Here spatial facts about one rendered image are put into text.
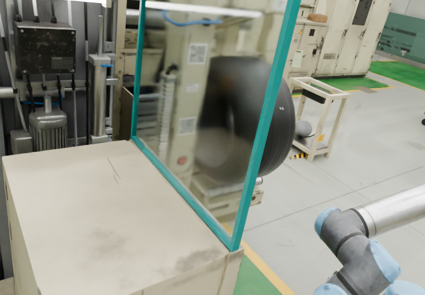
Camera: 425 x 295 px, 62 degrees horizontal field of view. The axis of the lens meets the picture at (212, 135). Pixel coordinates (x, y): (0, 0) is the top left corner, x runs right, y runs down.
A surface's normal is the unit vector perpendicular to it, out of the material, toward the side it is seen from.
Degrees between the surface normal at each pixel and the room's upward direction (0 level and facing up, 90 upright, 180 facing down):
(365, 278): 60
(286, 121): 69
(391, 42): 90
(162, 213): 0
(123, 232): 0
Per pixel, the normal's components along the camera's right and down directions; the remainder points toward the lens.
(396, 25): -0.81, 0.12
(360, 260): -0.70, -0.51
